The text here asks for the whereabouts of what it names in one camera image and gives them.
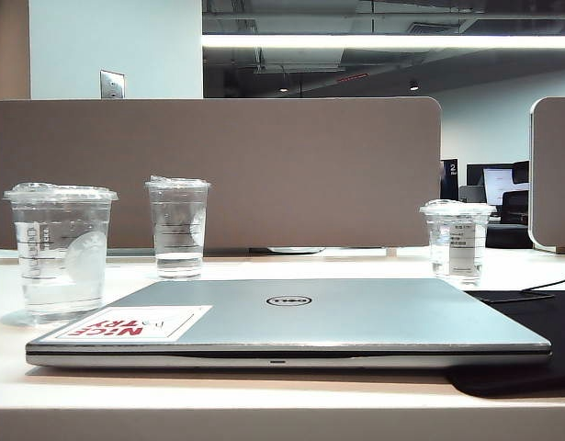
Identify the black sign with numeral two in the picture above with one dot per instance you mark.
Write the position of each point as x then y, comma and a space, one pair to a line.
451, 177

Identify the clear cup with round logo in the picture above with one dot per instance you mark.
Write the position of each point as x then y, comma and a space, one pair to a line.
57, 257

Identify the metal wall switch plate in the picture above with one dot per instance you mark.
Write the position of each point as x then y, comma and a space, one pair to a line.
112, 85

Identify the small ceiling spot lamp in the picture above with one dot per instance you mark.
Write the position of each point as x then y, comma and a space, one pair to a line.
414, 86

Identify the black mouse mat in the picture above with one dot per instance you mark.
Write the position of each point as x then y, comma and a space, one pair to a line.
530, 340

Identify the wide brown desk divider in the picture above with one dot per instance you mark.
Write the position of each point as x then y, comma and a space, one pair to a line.
309, 151

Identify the tall clear plastic cup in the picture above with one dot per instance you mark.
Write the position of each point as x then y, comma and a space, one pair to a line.
178, 206

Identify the silver Dell laptop with sticker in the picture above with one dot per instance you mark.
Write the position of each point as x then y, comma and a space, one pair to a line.
355, 317

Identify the small divider foot bracket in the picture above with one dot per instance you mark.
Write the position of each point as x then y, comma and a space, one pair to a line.
392, 252

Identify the black office chair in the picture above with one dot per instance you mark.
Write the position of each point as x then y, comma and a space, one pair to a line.
514, 220

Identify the brown divider with white edge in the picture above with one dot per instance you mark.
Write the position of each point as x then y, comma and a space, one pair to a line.
557, 184

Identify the long white ceiling light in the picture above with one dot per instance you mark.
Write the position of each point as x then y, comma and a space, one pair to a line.
378, 41

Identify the lit computer monitor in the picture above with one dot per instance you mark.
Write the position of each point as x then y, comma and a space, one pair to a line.
497, 184

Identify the short clear cup white label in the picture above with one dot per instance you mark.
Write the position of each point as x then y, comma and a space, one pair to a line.
456, 243

